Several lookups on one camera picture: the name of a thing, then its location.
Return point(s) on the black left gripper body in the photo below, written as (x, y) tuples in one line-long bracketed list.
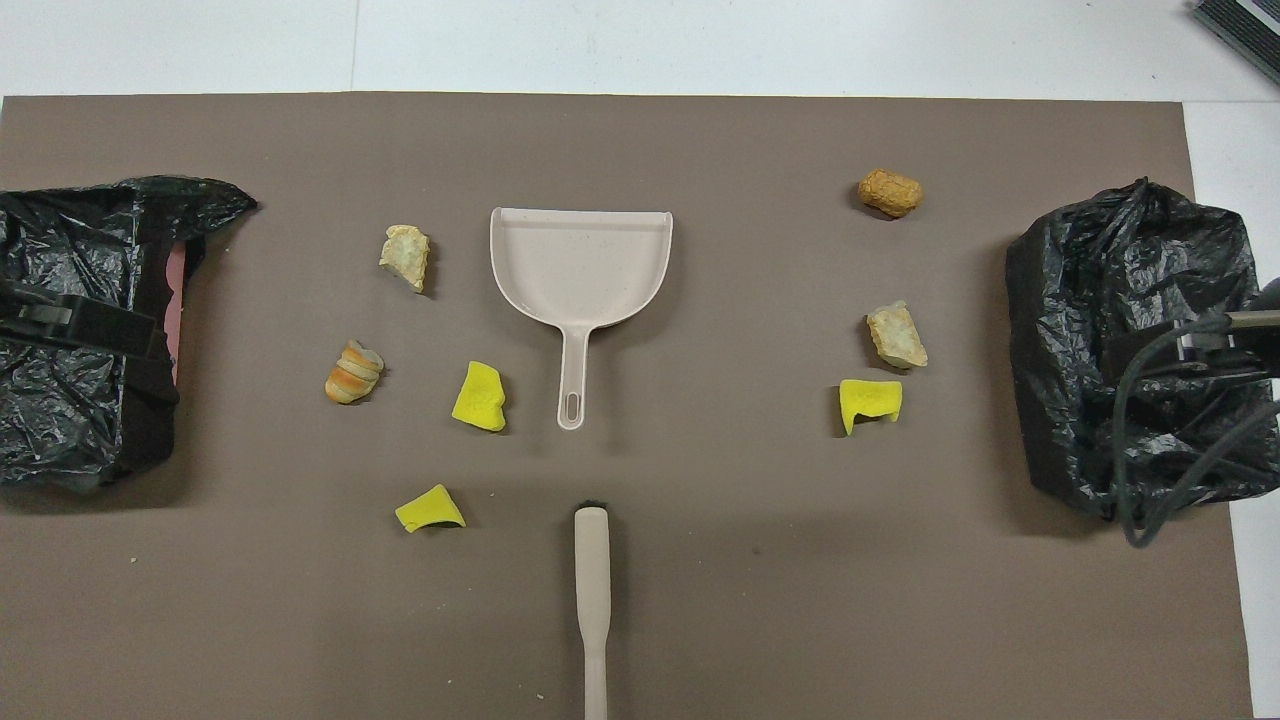
[(40, 308)]

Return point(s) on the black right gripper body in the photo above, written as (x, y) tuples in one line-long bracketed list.
[(1170, 358)]

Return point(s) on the striped orange croissant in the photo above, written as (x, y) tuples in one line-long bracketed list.
[(352, 375)]

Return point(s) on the pale bread chunk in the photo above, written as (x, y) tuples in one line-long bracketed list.
[(405, 255), (896, 335)]

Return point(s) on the yellow sponge piece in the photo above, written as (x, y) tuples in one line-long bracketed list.
[(428, 510), (478, 398), (868, 398)]

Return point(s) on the brown fried nugget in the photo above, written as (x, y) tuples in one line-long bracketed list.
[(890, 192)]

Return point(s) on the beige plastic dustpan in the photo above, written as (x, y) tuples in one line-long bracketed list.
[(580, 270)]

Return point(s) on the pink plastic bin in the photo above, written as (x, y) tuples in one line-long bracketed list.
[(176, 300)]

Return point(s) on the black trash bag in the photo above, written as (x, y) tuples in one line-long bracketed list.
[(1080, 300), (90, 235)]

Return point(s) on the dark ribbed device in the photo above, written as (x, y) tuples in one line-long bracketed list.
[(1250, 25)]

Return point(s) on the brown table mat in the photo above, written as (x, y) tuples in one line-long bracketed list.
[(720, 150)]

